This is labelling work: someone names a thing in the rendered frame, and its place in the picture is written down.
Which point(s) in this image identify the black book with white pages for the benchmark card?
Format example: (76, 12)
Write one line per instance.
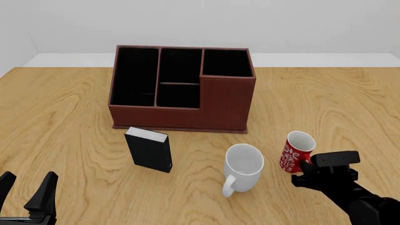
(150, 152)

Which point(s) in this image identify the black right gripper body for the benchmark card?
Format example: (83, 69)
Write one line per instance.
(315, 180)

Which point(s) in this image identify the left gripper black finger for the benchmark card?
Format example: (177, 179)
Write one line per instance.
(43, 199)
(7, 185)

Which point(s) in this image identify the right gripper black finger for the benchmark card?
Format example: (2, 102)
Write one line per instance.
(307, 168)

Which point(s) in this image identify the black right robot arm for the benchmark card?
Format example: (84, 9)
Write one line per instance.
(365, 206)

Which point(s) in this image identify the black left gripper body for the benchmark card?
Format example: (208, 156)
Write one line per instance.
(25, 221)

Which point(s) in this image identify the red mug with white pattern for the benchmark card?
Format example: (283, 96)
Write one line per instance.
(290, 157)

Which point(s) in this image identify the red-brown desk caddy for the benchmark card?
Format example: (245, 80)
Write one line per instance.
(225, 103)

